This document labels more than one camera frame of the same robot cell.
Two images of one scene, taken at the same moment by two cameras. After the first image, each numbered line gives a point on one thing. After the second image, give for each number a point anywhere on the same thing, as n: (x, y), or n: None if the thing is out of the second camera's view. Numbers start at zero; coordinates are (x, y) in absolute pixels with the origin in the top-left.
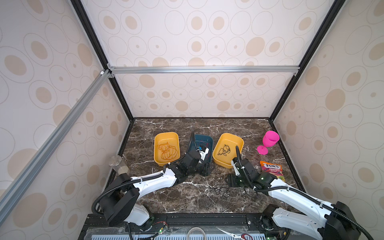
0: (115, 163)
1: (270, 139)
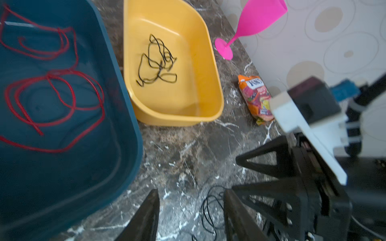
0: None
1: (257, 16)
